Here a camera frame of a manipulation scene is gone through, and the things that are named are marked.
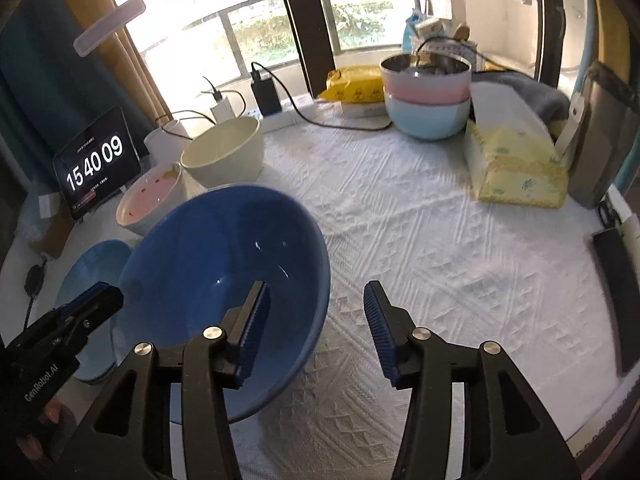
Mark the grey cloth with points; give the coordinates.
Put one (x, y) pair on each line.
(525, 90)

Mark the cream bowl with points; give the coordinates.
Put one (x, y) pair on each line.
(225, 160)

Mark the white charger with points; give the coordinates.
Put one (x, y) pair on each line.
(227, 109)

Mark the black power bank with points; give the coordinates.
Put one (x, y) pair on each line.
(266, 95)

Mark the dark door frame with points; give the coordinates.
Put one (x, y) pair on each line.
(305, 25)

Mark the yellow curtain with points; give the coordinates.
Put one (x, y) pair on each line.
(145, 85)

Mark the person's left hand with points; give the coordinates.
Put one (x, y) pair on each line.
(52, 412)

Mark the black flat case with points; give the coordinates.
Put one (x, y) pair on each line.
(617, 300)

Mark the dark blue bowl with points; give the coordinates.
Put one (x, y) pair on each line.
(200, 240)

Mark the yellow wipes packet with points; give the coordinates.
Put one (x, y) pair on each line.
(350, 87)

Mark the balcony railing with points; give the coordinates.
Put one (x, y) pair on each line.
(232, 45)

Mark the cardboard box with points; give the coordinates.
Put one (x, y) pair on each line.
(52, 235)

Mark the blue plastic bag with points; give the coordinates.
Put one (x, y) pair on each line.
(410, 35)

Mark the tablet with clock display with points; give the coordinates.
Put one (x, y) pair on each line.
(95, 165)

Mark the small white box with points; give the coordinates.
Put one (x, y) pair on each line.
(50, 206)

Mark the large blue plate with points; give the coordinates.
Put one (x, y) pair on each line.
(95, 260)

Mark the white bowl with pink inside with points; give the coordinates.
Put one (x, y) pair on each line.
(150, 200)

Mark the stacked pink and blue bowls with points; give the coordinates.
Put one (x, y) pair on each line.
(425, 110)

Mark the teal curtain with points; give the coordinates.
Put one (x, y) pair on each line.
(40, 85)

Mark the white textured tablecloth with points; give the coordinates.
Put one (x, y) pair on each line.
(425, 240)

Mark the yellow tissue pack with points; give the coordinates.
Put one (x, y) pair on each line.
(515, 175)

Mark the white power strip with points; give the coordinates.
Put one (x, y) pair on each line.
(280, 122)

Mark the grey pouch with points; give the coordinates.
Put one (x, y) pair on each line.
(600, 135)

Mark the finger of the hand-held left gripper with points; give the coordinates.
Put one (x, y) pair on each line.
(95, 305)

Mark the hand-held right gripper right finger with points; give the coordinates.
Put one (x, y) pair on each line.
(377, 330)

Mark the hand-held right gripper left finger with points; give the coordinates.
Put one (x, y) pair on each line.
(252, 330)

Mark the white desk lamp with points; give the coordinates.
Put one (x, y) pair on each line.
(107, 27)

